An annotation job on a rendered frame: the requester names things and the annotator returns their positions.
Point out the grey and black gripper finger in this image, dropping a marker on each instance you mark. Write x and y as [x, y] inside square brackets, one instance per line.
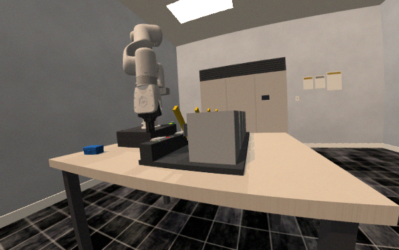
[145, 117]
[152, 117]

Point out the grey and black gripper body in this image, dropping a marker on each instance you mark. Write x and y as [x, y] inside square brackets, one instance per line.
[147, 98]

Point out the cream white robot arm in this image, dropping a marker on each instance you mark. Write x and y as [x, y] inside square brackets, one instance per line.
[140, 61]

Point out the small blue box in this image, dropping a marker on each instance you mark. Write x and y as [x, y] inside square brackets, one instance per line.
[93, 150]

